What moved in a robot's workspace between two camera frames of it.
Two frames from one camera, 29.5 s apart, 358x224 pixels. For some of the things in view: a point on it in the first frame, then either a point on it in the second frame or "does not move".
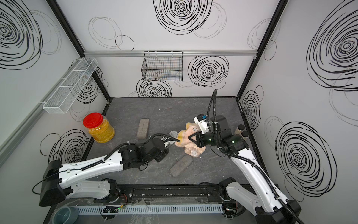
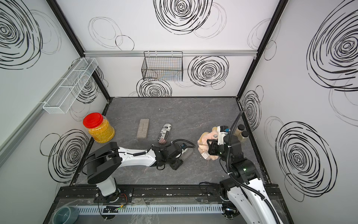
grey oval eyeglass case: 178,168 -> 186,154
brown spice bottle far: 240,127 does not move
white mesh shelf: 62,98 does not move
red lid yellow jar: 99,127 does not move
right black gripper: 201,143 -> 212,146
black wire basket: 162,66 does not move
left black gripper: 164,154 -> 179,164
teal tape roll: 65,215 does not move
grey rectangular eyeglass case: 143,128 does not move
